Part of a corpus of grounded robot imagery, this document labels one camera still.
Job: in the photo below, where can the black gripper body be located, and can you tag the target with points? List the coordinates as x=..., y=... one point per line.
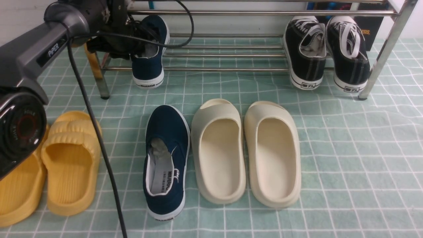
x=115, y=36

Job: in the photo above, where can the navy slip-on shoe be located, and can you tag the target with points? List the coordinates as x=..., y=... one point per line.
x=147, y=59
x=167, y=140

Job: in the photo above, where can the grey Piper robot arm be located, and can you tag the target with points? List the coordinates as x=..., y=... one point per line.
x=25, y=58

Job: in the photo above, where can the chrome metal shoe rack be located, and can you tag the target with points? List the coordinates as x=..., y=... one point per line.
x=399, y=16

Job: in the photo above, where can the black box behind rack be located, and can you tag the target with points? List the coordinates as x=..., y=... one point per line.
x=369, y=25

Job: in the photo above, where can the right yellow rubber slipper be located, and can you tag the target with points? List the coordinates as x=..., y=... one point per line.
x=71, y=155

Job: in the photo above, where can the yellow rubber slipper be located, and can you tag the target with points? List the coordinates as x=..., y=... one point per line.
x=21, y=189
x=71, y=155

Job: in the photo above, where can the left cream foam slide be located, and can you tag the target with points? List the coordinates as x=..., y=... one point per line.
x=217, y=148

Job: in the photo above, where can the cream foam slide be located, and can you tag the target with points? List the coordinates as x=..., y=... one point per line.
x=217, y=148
x=274, y=154

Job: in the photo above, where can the right cream foam slide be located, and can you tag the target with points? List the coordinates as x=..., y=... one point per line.
x=274, y=154

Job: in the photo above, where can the left yellow rubber slipper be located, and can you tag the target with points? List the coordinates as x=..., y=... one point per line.
x=21, y=189

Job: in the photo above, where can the left black canvas sneaker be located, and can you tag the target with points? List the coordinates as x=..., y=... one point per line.
x=305, y=48

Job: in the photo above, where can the black canvas sneaker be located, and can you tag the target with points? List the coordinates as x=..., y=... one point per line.
x=305, y=48
x=346, y=44

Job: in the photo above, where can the right black canvas sneaker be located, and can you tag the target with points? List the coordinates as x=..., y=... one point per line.
x=346, y=44

